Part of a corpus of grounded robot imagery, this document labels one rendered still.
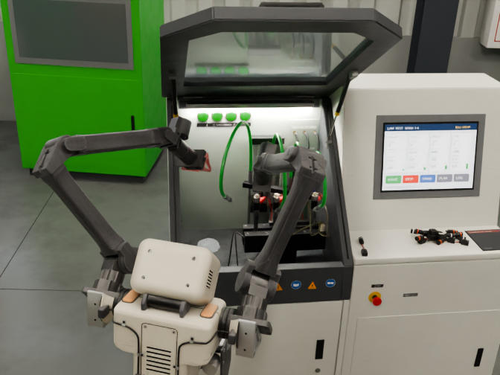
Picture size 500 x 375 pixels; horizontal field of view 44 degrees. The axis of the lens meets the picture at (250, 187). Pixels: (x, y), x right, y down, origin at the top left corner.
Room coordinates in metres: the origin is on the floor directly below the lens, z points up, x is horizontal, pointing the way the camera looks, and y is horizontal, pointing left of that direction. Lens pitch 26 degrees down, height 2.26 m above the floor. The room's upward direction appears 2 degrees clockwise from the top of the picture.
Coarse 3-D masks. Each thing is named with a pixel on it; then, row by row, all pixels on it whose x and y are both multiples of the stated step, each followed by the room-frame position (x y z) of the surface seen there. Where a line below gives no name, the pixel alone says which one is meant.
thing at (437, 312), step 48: (336, 96) 2.51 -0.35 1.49; (384, 96) 2.43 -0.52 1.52; (432, 96) 2.46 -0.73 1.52; (480, 96) 2.49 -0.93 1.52; (480, 192) 2.40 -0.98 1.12; (384, 288) 2.08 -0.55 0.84; (432, 288) 2.11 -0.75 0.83; (480, 288) 2.14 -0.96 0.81; (384, 336) 2.08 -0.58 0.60; (432, 336) 2.11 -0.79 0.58; (480, 336) 2.15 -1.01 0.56
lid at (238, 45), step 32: (160, 32) 1.84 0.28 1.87; (192, 32) 1.79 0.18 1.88; (224, 32) 1.86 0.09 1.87; (256, 32) 1.88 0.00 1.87; (288, 32) 1.83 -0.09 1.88; (320, 32) 1.84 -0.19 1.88; (352, 32) 1.86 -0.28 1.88; (384, 32) 1.87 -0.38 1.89; (192, 64) 2.15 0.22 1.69; (224, 64) 2.17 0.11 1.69; (256, 64) 2.19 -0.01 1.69; (288, 64) 2.20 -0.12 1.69; (320, 64) 2.22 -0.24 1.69; (352, 64) 2.17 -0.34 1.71; (192, 96) 2.52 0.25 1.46; (224, 96) 2.54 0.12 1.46; (256, 96) 2.57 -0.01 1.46
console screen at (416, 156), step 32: (384, 128) 2.40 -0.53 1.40; (416, 128) 2.42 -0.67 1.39; (448, 128) 2.44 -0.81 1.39; (480, 128) 2.46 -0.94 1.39; (384, 160) 2.37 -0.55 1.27; (416, 160) 2.39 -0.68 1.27; (448, 160) 2.41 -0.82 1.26; (480, 160) 2.43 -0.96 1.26; (384, 192) 2.34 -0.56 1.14; (416, 192) 2.36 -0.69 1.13; (448, 192) 2.38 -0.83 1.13
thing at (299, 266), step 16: (224, 272) 1.98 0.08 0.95; (288, 272) 2.02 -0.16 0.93; (304, 272) 2.03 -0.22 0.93; (320, 272) 2.04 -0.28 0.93; (336, 272) 2.05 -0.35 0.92; (224, 288) 1.98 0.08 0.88; (288, 288) 2.02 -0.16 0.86; (304, 288) 2.03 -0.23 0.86; (320, 288) 2.04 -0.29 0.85; (336, 288) 2.05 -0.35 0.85; (240, 304) 1.99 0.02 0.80
